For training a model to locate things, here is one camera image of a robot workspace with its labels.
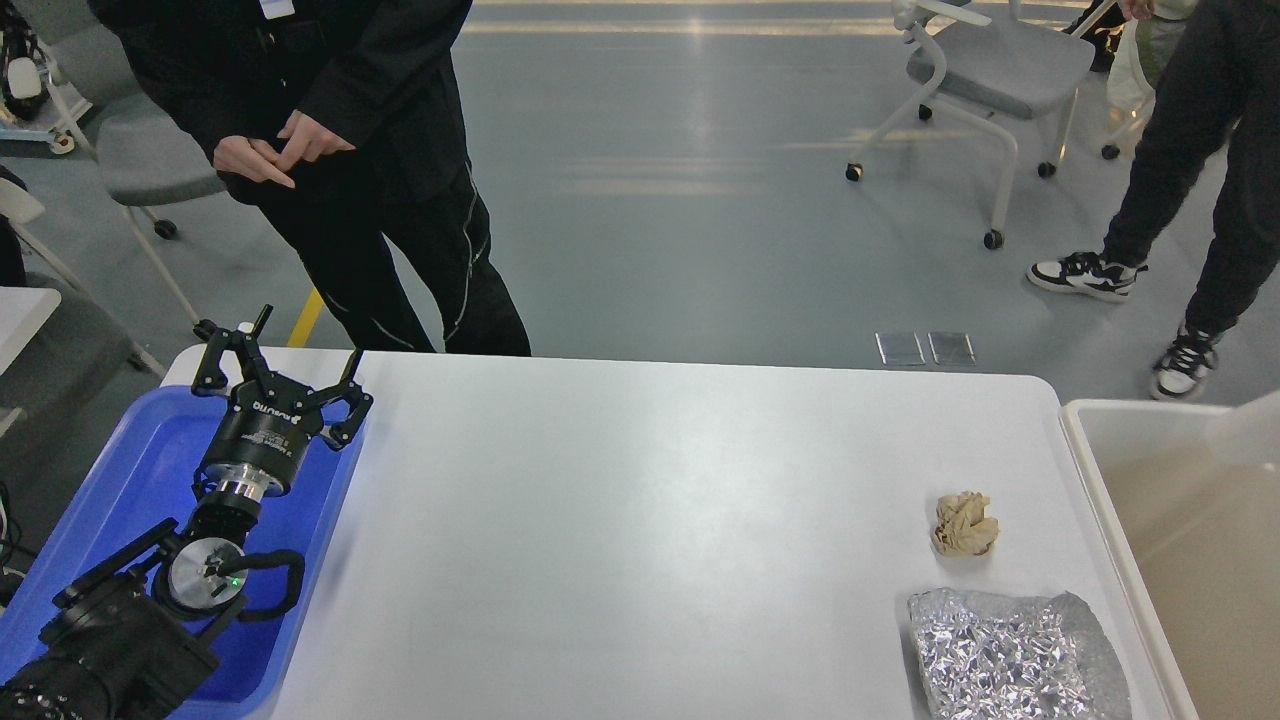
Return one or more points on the white plastic bin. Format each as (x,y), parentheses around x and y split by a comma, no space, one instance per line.
(1187,498)

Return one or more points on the crumpled brown paper ball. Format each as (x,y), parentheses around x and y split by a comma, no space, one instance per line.
(962,526)

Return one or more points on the metal floor plate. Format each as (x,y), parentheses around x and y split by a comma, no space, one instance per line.
(900,349)
(952,348)

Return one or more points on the person in black clothes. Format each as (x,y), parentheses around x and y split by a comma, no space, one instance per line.
(341,121)

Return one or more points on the crumpled silver foil bag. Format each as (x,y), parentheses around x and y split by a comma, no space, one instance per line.
(994,656)

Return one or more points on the person with black-white sneakers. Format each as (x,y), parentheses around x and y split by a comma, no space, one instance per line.
(1218,91)

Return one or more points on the grey chair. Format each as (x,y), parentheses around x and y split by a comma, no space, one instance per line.
(971,66)
(144,159)

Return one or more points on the right metal floor plate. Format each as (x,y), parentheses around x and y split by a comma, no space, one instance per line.
(952,348)

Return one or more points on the blue plastic tray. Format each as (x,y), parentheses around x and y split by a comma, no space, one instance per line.
(144,476)

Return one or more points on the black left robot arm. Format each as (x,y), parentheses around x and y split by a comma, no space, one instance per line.
(177,583)

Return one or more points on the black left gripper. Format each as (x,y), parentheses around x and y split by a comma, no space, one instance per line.
(262,437)

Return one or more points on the white chair far right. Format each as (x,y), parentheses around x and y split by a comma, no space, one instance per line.
(1142,55)

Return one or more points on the grey chair left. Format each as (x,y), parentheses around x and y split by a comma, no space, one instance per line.
(144,159)

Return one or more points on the left metal floor plate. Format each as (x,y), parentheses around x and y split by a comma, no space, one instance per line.
(900,349)

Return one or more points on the grey chair right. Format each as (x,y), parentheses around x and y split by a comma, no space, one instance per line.
(971,66)

